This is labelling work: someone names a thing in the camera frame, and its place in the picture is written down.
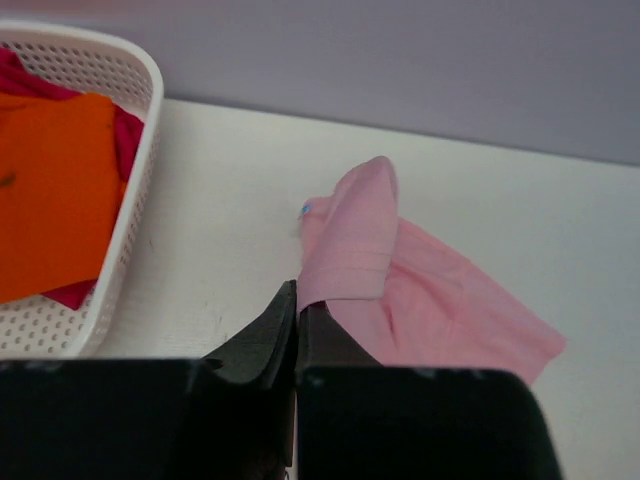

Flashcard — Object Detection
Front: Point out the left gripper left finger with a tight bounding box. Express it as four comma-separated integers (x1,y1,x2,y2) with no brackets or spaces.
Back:
202,280,297,390

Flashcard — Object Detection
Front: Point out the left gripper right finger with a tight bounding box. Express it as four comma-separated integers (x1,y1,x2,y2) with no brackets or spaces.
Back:
297,302,382,373

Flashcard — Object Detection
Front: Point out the pink t-shirt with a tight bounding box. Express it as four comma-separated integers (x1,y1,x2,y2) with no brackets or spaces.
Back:
298,157,566,383

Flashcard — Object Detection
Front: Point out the white perforated plastic basket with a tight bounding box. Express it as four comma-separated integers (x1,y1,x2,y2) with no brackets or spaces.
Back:
1,19,164,359

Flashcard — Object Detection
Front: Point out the orange t-shirt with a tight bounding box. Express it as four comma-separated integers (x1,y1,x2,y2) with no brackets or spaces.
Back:
1,94,123,302

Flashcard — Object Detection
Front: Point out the magenta t-shirt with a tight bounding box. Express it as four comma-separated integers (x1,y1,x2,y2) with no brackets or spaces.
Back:
1,48,144,310

